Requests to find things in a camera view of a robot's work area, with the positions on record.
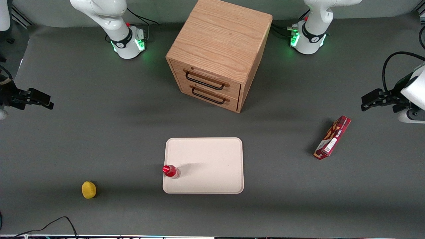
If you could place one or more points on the smaller wooden drawer front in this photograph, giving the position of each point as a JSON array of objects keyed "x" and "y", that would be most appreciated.
[{"x": 233, "y": 103}]

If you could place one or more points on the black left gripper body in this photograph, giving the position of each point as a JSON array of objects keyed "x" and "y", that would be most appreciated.
[{"x": 394, "y": 96}]

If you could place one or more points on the red shortbread biscuit box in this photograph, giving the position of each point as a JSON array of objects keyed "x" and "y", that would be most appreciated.
[{"x": 332, "y": 139}]

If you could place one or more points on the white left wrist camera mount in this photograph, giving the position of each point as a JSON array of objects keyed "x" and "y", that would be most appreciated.
[{"x": 411, "y": 116}]

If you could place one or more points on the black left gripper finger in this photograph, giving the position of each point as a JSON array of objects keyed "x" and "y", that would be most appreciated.
[
  {"x": 372, "y": 99},
  {"x": 398, "y": 108}
]

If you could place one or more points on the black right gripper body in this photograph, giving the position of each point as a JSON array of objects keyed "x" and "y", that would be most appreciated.
[{"x": 10, "y": 96}]

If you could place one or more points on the cream rectangular plastic tray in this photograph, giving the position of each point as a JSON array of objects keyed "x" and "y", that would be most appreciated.
[{"x": 212, "y": 156}]

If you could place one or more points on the larger wooden drawer front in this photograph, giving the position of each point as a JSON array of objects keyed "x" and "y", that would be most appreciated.
[{"x": 235, "y": 90}]

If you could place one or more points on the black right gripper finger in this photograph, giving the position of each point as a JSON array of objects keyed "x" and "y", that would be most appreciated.
[{"x": 36, "y": 98}]

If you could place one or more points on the aluminium frame profile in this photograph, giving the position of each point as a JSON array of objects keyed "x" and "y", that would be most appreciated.
[
  {"x": 421, "y": 15},
  {"x": 21, "y": 16}
]

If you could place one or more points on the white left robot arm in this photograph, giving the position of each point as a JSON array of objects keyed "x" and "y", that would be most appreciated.
[{"x": 312, "y": 36}]

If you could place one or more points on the small red coke bottle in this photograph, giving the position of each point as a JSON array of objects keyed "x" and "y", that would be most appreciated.
[{"x": 172, "y": 171}]

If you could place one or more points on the wooden two-drawer cabinet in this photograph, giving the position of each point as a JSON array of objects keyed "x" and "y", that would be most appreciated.
[{"x": 222, "y": 33}]

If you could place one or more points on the yellow lemon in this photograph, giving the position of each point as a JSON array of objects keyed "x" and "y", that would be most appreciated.
[{"x": 89, "y": 189}]

